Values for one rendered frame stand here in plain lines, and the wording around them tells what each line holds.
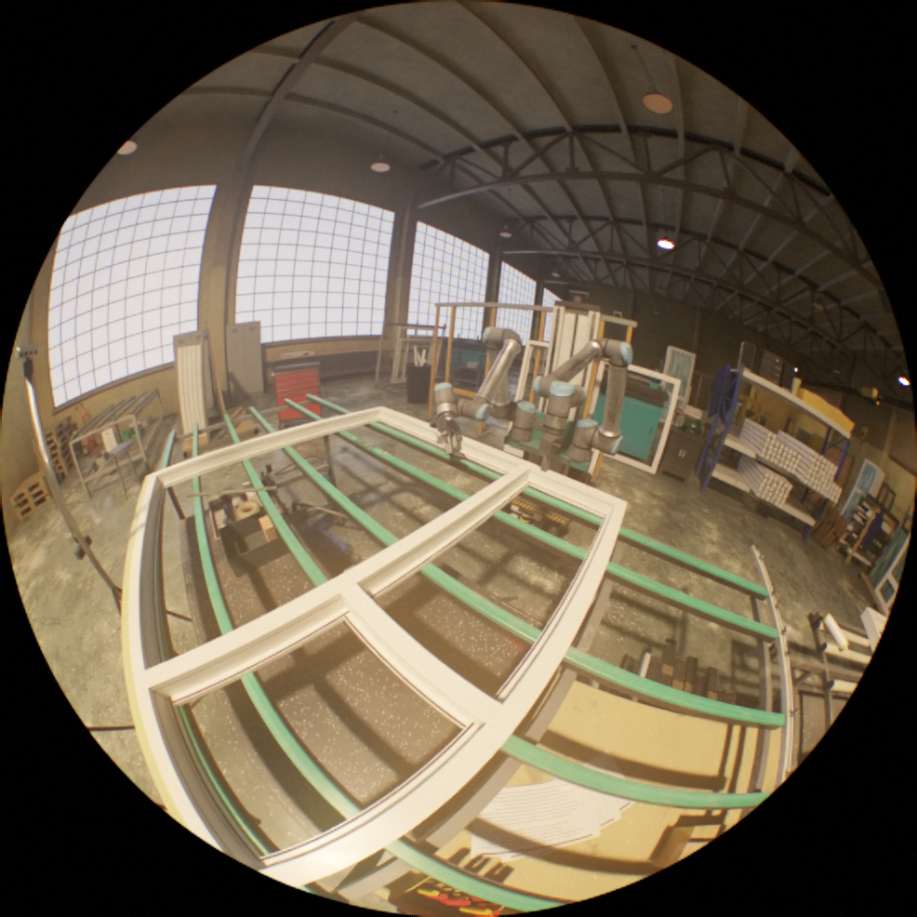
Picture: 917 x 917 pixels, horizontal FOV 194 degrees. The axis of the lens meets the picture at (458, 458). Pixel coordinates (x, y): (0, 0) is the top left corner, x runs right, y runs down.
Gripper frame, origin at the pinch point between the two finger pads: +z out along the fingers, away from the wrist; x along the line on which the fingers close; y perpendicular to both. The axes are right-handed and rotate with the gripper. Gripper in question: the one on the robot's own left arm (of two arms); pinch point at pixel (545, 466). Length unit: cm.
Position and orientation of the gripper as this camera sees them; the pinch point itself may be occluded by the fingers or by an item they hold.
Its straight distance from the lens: 111.9
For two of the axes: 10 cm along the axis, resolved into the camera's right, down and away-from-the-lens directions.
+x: 6.4, -2.8, 7.2
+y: 7.7, 3.4, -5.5
